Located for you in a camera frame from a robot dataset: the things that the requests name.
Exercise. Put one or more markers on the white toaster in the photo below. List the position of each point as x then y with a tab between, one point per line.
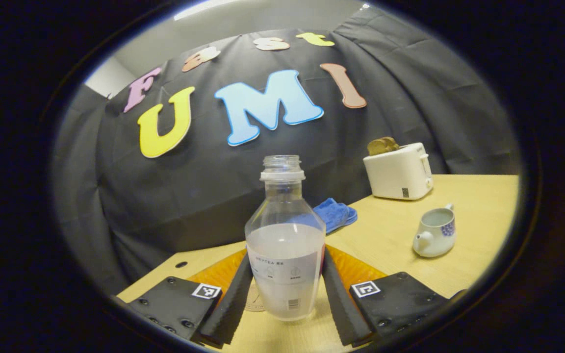
398	174

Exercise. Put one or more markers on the black backdrop cloth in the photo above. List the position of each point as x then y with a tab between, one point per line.
189	196

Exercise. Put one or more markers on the clear plastic water bottle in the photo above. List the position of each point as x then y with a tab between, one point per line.
285	245

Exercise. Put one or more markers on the white blue-patterned teacup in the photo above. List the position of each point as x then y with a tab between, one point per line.
432	235

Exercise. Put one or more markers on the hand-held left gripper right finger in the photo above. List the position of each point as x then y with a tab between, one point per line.
344	309

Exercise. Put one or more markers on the blue folded towel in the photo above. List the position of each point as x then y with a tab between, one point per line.
336	213

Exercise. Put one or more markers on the brown bread slice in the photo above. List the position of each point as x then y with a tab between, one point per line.
390	144
374	147

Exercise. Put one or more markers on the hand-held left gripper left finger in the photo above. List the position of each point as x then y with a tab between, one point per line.
231	309

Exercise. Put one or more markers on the round wooden coaster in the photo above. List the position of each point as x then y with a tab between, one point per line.
254	300

